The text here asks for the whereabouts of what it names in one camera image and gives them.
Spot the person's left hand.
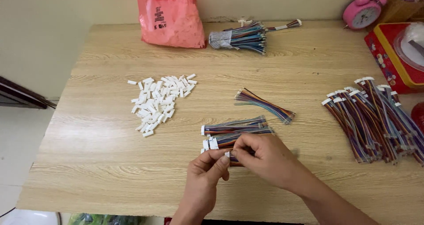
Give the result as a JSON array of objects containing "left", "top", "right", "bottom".
[{"left": 178, "top": 148, "right": 231, "bottom": 221}]

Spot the person's right hand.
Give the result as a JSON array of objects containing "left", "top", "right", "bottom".
[{"left": 231, "top": 134, "right": 307, "bottom": 193}]

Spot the multicoloured ribbon wire piece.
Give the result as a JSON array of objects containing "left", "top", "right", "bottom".
[{"left": 229, "top": 154, "right": 247, "bottom": 168}]

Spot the pile of white plastic connectors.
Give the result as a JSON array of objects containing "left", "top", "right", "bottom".
[{"left": 127, "top": 73, "right": 198, "bottom": 138}]

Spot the green plastic bag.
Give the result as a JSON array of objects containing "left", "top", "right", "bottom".
[{"left": 68, "top": 213, "right": 147, "bottom": 225}]

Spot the large heap of finished harnesses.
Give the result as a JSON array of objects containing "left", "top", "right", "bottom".
[{"left": 321, "top": 76, "right": 424, "bottom": 167}]

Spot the red and yellow tin box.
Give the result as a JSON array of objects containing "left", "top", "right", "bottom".
[{"left": 364, "top": 22, "right": 424, "bottom": 95}]

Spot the red round object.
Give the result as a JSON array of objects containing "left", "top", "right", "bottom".
[{"left": 411, "top": 101, "right": 424, "bottom": 133}]

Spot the pink plastic bag of connectors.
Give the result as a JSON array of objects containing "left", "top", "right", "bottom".
[{"left": 134, "top": 0, "right": 206, "bottom": 49}]

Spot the white round appliance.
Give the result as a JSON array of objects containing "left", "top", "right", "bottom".
[{"left": 0, "top": 209, "right": 62, "bottom": 225}]

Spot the pink alarm clock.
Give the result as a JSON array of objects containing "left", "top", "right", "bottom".
[{"left": 342, "top": 0, "right": 388, "bottom": 30}]

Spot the clear plastic tape roll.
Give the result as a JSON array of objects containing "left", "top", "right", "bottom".
[{"left": 393, "top": 22, "right": 424, "bottom": 73}]

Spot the dark furniture edge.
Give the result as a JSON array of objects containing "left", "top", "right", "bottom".
[{"left": 0, "top": 76, "right": 57, "bottom": 110}]

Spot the brown wooden box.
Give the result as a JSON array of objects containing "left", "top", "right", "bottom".
[{"left": 373, "top": 0, "right": 424, "bottom": 32}]

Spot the stack of connectored wire harnesses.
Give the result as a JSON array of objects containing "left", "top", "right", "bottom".
[{"left": 200, "top": 115, "right": 275, "bottom": 154}]

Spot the loose bundle of bare wires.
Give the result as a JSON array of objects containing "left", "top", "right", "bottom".
[{"left": 234, "top": 88, "right": 296, "bottom": 125}]

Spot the paper-wrapped bundle of wires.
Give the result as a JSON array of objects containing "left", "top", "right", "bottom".
[{"left": 208, "top": 21, "right": 267, "bottom": 55}]

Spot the single wire harness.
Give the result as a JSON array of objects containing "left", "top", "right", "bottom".
[{"left": 265, "top": 19, "right": 303, "bottom": 32}]

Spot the thin black cable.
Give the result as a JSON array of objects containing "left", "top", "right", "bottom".
[{"left": 0, "top": 206, "right": 17, "bottom": 218}]

